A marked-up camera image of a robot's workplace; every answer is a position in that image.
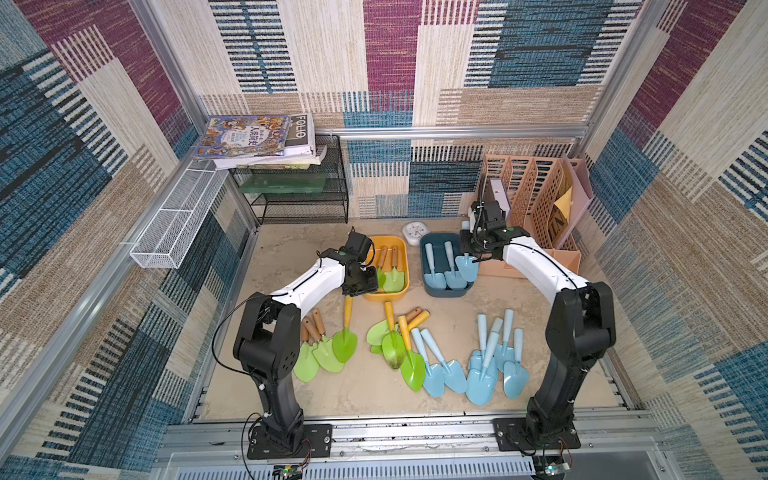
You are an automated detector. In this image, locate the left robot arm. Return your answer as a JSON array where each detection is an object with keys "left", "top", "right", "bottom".
[{"left": 233, "top": 230, "right": 378, "bottom": 453}]

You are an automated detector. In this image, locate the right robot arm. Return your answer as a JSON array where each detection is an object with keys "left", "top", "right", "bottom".
[{"left": 460, "top": 200, "right": 616, "bottom": 455}]

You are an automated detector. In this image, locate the white box in organizer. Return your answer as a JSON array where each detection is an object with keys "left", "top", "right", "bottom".
[{"left": 489, "top": 178, "right": 511, "bottom": 219}]

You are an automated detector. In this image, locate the dark blue storage box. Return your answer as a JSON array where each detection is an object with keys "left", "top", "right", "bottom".
[{"left": 420, "top": 232, "right": 474, "bottom": 298}]

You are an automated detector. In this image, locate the yellow storage box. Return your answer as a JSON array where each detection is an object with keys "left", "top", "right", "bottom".
[{"left": 363, "top": 235, "right": 410, "bottom": 302}]

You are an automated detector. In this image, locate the white round clock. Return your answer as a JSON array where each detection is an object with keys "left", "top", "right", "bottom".
[{"left": 402, "top": 221, "right": 431, "bottom": 247}]

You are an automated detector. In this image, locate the pink desk file organizer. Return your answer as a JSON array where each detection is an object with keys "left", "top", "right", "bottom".
[{"left": 484, "top": 154, "right": 594, "bottom": 273}]

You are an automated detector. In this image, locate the yellow paper in organizer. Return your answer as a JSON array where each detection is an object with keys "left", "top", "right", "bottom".
[{"left": 554, "top": 188, "right": 573, "bottom": 221}]

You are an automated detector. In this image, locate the white book stack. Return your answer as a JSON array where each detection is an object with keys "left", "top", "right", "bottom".
[{"left": 199, "top": 113, "right": 328, "bottom": 170}]

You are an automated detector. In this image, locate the green tray on shelf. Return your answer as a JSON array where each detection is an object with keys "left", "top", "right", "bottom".
[{"left": 239, "top": 173, "right": 327, "bottom": 194}]

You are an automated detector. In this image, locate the blue shovel large centre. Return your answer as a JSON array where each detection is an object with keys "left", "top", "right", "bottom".
[{"left": 466, "top": 318, "right": 503, "bottom": 406}]

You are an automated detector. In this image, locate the colorful picture book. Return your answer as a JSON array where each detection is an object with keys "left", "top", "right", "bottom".
[{"left": 193, "top": 115, "right": 291, "bottom": 159}]

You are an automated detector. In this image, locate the dark green shovel yellow handle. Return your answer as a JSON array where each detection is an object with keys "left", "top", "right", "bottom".
[{"left": 381, "top": 301, "right": 406, "bottom": 370}]

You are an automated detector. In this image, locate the black wire shelf rack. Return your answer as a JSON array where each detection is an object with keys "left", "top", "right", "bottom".
[{"left": 230, "top": 135, "right": 349, "bottom": 225}]

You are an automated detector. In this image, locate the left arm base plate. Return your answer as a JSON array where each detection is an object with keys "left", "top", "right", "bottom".
[{"left": 245, "top": 423, "right": 333, "bottom": 460}]

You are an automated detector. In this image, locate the white wire mesh basket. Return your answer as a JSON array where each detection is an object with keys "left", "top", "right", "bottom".
[{"left": 130, "top": 169, "right": 227, "bottom": 269}]

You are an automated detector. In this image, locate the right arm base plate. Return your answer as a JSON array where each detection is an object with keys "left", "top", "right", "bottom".
[{"left": 492, "top": 417, "right": 582, "bottom": 455}]

